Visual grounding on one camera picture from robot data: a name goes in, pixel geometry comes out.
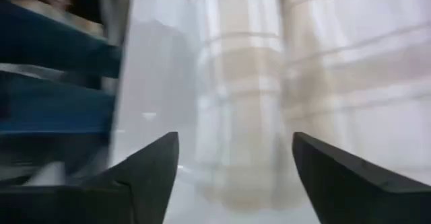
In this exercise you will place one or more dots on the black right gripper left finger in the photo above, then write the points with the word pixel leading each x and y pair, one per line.
pixel 134 197

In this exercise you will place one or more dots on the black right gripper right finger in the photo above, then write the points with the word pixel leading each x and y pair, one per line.
pixel 353 200

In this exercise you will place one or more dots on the plaid white beige towel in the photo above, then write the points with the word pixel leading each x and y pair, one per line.
pixel 303 66

